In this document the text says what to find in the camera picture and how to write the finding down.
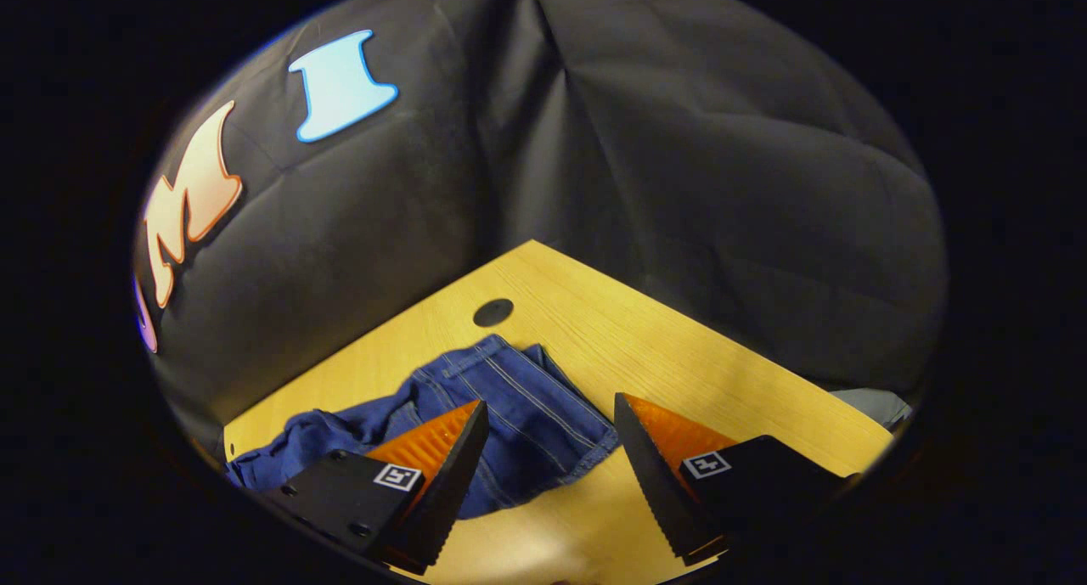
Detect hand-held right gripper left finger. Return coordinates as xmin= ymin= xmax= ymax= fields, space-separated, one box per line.
xmin=253 ymin=399 xmax=492 ymax=568

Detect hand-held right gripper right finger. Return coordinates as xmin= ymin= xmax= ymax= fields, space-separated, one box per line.
xmin=613 ymin=391 xmax=857 ymax=568

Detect blue jeans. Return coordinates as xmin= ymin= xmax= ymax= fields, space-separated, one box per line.
xmin=225 ymin=334 xmax=621 ymax=520

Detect black round table grommet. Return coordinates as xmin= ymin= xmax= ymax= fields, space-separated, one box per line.
xmin=472 ymin=298 xmax=515 ymax=328

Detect grey cloth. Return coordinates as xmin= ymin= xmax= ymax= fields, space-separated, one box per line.
xmin=831 ymin=387 xmax=915 ymax=430

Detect black backdrop cloth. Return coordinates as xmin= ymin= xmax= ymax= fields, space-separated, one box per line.
xmin=132 ymin=0 xmax=949 ymax=450

